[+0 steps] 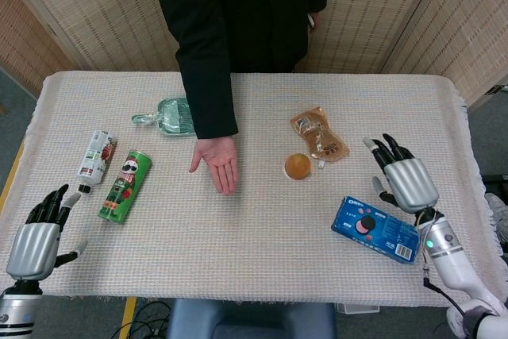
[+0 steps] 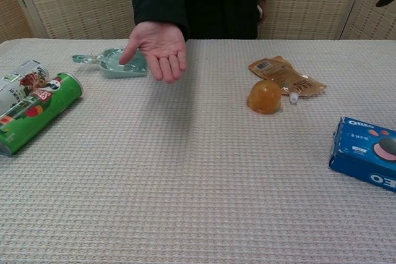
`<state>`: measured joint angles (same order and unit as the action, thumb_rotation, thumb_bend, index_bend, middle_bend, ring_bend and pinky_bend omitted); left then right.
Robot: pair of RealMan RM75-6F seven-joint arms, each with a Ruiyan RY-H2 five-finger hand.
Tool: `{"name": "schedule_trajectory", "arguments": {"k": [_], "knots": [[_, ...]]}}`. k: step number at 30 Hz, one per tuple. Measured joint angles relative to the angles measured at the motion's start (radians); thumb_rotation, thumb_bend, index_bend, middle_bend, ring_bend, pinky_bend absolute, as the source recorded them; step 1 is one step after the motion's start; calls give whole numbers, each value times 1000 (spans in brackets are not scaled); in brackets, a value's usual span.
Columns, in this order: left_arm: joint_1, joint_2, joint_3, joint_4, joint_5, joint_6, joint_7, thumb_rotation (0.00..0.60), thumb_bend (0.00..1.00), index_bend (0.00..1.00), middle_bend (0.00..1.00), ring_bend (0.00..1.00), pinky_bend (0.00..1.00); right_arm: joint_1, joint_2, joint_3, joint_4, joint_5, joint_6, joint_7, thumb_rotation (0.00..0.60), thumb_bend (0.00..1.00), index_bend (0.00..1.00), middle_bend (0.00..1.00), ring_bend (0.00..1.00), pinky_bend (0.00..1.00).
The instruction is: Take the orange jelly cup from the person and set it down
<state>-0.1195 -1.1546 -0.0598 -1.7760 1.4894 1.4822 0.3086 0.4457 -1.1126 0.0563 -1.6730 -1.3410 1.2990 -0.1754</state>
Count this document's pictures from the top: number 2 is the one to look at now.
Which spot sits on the person's right hand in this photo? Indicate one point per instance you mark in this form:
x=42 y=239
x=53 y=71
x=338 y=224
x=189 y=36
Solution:
x=161 y=47

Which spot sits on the person's left hand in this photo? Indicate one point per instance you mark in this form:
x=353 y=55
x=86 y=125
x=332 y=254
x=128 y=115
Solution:
x=262 y=12

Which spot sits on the orange jelly cup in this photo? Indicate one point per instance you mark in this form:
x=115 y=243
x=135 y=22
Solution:
x=264 y=97

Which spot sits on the person's black-sleeved right forearm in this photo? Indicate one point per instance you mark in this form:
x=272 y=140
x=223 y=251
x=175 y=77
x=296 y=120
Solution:
x=161 y=4

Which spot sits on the woven bamboo screen panel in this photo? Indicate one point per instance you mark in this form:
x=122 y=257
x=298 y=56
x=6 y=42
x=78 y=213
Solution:
x=312 y=4
x=80 y=1
x=10 y=10
x=371 y=19

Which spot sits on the small teal dustpan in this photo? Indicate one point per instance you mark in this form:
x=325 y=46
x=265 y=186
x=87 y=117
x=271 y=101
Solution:
x=120 y=67

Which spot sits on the person in black coat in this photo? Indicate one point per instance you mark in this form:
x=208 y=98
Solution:
x=216 y=1

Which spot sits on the brown spout pouch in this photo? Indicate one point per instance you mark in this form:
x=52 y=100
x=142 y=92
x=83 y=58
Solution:
x=290 y=75

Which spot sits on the white woven tablecloth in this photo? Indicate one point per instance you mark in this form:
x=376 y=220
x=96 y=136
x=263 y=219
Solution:
x=185 y=168

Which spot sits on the green Pringles can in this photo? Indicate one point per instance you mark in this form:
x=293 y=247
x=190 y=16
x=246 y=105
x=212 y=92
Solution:
x=34 y=115

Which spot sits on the white printed drink bottle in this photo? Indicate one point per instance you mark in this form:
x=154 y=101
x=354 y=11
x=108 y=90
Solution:
x=18 y=81

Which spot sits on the blue Oreo box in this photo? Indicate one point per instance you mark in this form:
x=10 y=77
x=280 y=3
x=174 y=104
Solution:
x=365 y=155

